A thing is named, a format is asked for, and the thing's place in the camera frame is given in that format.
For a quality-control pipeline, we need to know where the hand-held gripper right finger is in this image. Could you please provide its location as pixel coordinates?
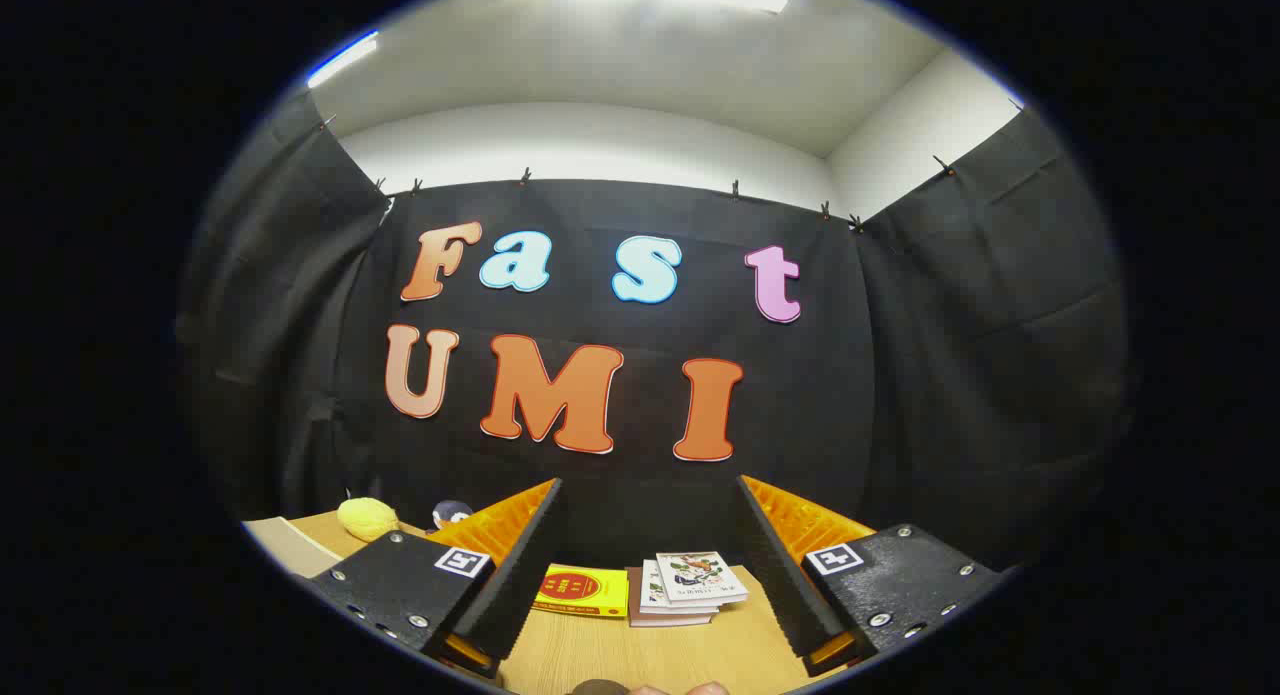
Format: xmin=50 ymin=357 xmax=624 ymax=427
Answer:
xmin=736 ymin=474 xmax=1005 ymax=678

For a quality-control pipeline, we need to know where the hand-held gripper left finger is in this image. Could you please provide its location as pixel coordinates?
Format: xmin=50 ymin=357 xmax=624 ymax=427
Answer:
xmin=308 ymin=478 xmax=564 ymax=681

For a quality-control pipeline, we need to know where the beige fabric storage box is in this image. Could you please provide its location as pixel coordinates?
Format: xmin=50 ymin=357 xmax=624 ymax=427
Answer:
xmin=243 ymin=515 xmax=343 ymax=579

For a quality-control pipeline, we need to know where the yellow book red circle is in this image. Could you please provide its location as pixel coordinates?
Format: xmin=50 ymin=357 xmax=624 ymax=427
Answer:
xmin=532 ymin=564 xmax=629 ymax=618

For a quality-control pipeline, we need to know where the black backdrop cloth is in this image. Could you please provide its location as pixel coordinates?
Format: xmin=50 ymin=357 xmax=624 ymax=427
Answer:
xmin=178 ymin=85 xmax=1131 ymax=576

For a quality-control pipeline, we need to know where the yellow bread plush toy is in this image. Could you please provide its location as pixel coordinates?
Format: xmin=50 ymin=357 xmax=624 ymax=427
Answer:
xmin=337 ymin=496 xmax=399 ymax=543

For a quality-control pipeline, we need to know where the narrow ceiling light strip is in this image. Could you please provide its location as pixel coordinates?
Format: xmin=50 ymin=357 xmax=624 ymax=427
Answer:
xmin=305 ymin=30 xmax=381 ymax=88

